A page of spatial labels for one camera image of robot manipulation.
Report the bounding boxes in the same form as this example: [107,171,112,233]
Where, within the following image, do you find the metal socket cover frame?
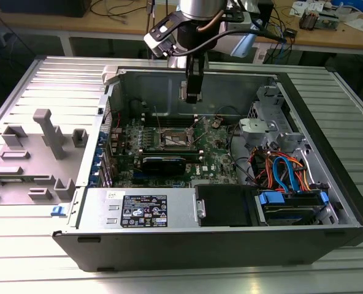
[186,116,209,145]

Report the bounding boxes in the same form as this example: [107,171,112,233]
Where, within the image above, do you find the RAM slot with white clips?
[142,119,198,123]
[142,113,198,118]

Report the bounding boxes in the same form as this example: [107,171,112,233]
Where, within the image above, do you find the CPU socket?
[159,126,197,148]

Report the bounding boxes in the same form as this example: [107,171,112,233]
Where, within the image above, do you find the black drive bay cover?
[196,184,258,227]

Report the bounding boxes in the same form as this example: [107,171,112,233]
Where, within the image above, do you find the black upright tower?
[257,0,275,37]

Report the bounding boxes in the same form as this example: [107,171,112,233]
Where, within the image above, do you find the silver metal drive cage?
[238,85,308,154]

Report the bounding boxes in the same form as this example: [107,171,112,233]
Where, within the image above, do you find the white printed cards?
[291,0,325,10]

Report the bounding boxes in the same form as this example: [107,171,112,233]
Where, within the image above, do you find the copper finned heatsink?
[298,8,319,31]

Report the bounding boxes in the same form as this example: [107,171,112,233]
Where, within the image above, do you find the green motherboard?
[106,115,253,189]

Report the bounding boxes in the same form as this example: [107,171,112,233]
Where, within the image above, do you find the installed RAM stick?
[143,152,203,162]

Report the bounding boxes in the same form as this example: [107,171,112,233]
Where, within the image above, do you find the grey metal device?
[318,10,343,31]

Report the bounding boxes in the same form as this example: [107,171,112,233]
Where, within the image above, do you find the black graphics card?
[141,155,188,176]

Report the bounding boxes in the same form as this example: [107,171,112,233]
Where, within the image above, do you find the large black box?
[0,0,92,18]

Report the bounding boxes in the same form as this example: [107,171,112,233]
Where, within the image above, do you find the blue box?
[340,0,363,12]

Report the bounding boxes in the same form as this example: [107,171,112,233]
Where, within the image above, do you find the white paper sheet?
[343,17,363,33]

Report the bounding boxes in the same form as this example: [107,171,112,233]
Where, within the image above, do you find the wooden desk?
[0,0,363,58]

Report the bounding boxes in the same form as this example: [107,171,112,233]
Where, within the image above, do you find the blue disk carrier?
[259,190,329,212]

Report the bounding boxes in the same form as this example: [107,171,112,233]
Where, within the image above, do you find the silver power supply with label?
[77,186,201,229]

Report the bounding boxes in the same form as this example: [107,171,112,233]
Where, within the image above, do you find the hard disk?
[262,195,323,226]

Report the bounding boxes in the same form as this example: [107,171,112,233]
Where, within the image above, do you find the grey plastic parts rack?
[0,108,89,206]

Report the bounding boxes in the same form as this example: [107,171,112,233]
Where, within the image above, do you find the black and grey PC case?
[52,62,363,273]

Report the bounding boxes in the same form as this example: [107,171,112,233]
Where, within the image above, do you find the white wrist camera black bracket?
[143,11,182,59]

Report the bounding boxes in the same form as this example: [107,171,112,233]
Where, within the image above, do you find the thick black camera cable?
[166,23,288,58]

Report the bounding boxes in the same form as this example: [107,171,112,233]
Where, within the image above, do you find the blue network cable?
[276,24,289,66]

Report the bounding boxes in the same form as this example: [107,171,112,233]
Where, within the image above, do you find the thin red wire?
[103,109,121,129]

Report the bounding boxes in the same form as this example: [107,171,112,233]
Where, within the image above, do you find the black power wire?
[228,125,261,188]

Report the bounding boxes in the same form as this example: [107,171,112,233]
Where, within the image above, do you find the orange power wire bundle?
[250,146,316,192]

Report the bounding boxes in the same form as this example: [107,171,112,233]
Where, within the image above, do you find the blue flat data wire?
[272,157,290,193]
[279,155,305,194]

